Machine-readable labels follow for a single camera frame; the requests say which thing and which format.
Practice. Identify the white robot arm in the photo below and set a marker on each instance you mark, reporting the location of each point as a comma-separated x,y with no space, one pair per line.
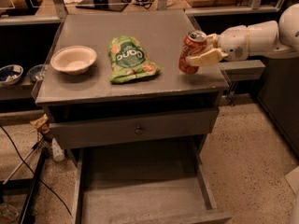
271,39

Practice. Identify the grey small bowl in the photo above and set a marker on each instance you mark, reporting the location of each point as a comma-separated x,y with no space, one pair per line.
36,73

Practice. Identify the white paper bowl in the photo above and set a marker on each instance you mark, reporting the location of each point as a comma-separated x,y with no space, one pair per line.
73,60

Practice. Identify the red coke can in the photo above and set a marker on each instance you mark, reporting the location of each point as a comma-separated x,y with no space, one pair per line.
194,42

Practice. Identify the grey side shelf block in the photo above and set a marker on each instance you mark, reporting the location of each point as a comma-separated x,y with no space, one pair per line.
242,70

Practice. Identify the black monitor stand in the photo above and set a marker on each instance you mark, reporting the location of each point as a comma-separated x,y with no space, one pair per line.
104,5

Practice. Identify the blue white bowl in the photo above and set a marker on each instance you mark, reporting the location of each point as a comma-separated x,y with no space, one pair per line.
10,74

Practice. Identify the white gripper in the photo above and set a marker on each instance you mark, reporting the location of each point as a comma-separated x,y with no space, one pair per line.
233,43

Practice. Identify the brown snack packet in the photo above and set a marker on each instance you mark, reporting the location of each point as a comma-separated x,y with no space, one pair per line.
42,126

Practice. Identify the open middle drawer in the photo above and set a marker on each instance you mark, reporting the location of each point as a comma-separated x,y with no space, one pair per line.
152,182

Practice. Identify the grey drawer cabinet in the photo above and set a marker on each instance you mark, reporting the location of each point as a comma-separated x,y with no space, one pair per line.
91,95

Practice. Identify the green chip bag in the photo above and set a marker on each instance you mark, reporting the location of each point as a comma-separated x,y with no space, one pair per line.
129,60

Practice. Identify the white plastic bottle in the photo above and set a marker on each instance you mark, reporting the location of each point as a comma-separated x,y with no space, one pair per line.
57,152

